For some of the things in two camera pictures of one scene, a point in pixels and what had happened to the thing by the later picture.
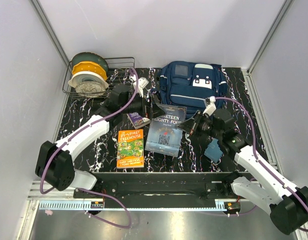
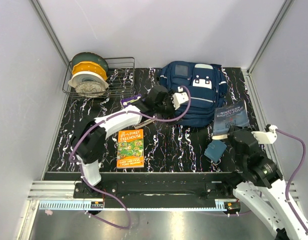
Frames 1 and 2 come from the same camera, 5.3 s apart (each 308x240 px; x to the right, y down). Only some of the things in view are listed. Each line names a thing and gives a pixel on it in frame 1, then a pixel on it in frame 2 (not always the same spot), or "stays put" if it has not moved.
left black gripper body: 138,105 -> 166,108
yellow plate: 87,66 stays put
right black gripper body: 203,125 -> 230,137
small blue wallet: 213,151 stays put
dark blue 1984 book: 163,137 -> 227,116
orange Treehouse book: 130,149 stays put
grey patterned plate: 90,89 stays put
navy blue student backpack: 189,84 stays put
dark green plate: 90,56 stays put
